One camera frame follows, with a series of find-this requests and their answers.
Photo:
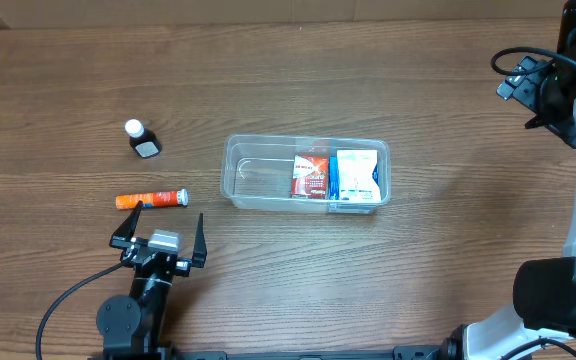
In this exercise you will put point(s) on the dark bottle white cap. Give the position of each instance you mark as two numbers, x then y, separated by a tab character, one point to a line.
143	141

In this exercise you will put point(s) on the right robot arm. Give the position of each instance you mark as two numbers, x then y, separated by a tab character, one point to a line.
474	193

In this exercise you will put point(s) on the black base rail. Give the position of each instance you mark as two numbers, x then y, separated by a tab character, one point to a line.
397	353

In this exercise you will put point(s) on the clear plastic container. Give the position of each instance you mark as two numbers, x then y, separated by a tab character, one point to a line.
257	172

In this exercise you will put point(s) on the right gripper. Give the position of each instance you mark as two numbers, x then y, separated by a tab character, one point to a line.
563	121

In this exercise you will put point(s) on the white and blue box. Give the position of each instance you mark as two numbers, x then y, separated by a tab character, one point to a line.
353	176

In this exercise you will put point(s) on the orange tablet tube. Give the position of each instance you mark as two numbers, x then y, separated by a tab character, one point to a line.
153	199

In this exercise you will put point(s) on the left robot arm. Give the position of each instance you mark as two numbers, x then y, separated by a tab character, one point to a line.
131	324

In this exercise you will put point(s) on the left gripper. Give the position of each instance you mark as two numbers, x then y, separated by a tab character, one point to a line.
183	264

